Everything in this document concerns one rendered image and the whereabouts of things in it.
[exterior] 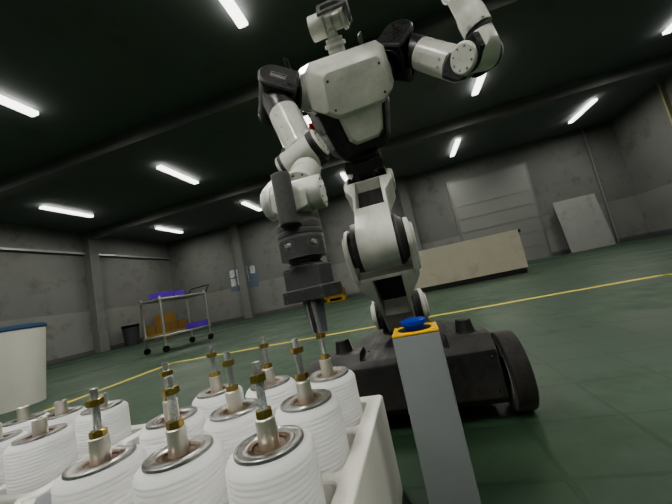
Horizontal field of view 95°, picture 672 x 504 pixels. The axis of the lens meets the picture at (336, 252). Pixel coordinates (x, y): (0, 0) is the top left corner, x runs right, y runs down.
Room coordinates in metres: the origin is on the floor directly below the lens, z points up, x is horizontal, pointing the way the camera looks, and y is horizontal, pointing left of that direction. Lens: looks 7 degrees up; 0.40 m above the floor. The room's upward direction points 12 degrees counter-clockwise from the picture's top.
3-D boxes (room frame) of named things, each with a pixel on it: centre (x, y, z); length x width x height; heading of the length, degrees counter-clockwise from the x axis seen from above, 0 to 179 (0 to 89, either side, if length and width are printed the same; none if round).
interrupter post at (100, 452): (0.41, 0.34, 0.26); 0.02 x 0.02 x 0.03
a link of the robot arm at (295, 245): (0.58, 0.06, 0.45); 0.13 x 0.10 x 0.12; 62
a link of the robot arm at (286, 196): (0.57, 0.05, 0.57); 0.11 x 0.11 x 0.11; 80
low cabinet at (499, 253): (6.48, -2.44, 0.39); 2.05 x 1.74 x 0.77; 78
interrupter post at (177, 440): (0.38, 0.23, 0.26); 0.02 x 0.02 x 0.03
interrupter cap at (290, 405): (0.47, 0.09, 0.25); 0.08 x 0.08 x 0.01
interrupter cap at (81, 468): (0.41, 0.34, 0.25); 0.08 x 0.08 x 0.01
